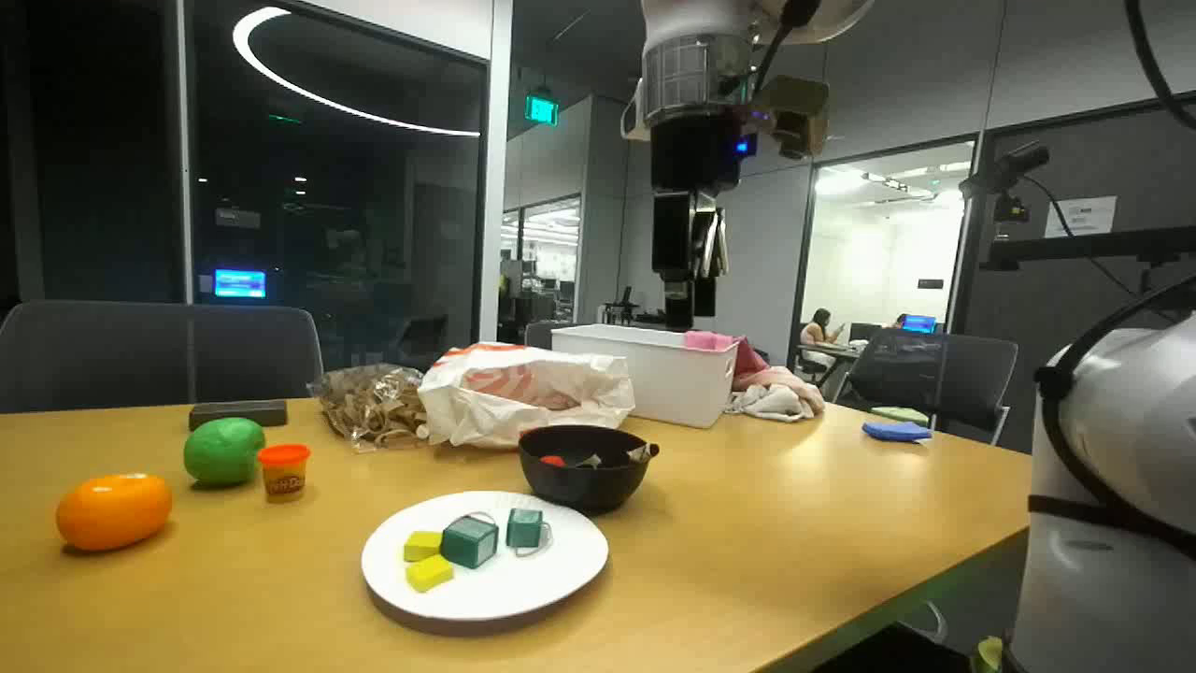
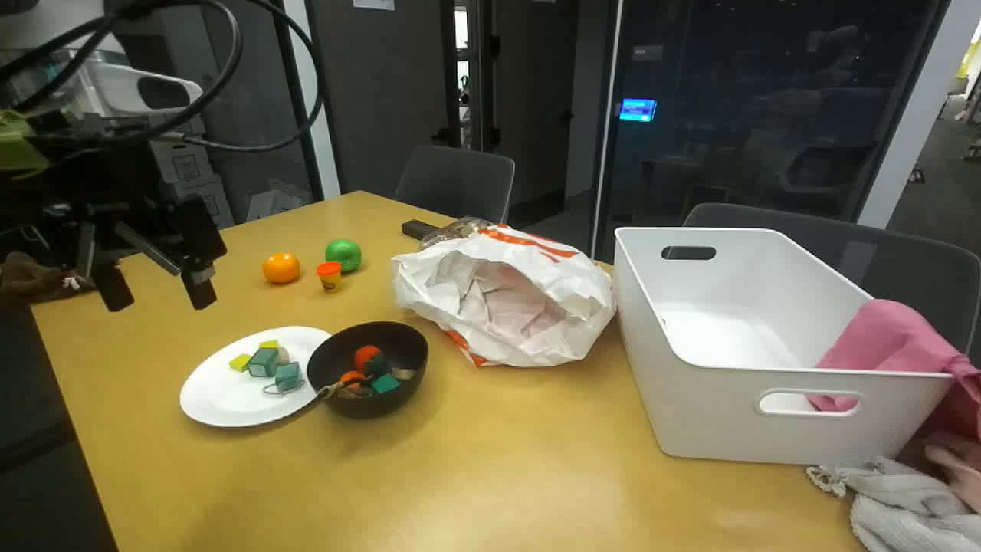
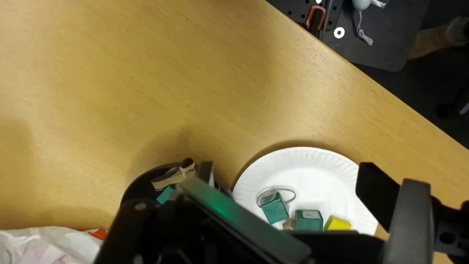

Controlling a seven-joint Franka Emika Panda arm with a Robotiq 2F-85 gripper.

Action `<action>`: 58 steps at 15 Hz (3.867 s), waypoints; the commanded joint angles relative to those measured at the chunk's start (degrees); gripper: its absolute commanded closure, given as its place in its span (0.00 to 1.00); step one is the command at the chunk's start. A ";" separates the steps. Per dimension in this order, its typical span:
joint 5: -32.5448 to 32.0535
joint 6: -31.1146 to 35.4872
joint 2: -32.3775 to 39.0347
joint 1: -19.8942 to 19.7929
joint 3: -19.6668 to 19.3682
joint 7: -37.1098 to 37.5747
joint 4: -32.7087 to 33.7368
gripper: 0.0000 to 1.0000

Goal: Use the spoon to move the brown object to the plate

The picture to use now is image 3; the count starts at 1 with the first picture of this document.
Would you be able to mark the brown whitish object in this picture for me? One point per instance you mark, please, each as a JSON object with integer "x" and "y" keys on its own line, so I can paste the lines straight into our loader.
{"x": 166, "y": 178}

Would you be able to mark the black perforated board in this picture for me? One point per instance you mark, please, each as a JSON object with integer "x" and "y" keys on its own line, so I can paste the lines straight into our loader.
{"x": 298, "y": 9}

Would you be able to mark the red clip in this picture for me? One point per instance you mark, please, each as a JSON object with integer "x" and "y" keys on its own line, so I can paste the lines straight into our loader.
{"x": 315, "y": 18}

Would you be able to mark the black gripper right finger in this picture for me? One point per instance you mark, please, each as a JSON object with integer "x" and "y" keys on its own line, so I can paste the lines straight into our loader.
{"x": 412, "y": 220}

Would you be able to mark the plain teal block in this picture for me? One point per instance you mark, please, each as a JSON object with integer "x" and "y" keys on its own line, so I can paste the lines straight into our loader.
{"x": 308, "y": 220}

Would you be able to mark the crumpled plastic bag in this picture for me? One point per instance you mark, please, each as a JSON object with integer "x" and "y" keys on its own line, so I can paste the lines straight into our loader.
{"x": 38, "y": 244}

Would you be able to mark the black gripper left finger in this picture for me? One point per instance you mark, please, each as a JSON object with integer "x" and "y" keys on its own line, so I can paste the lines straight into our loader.
{"x": 235, "y": 215}

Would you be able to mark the yellow block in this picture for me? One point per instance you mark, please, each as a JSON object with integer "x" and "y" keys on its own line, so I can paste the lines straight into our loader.
{"x": 337, "y": 223}

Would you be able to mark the white paper plate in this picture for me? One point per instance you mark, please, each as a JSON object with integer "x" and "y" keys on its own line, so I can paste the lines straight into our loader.
{"x": 312, "y": 176}

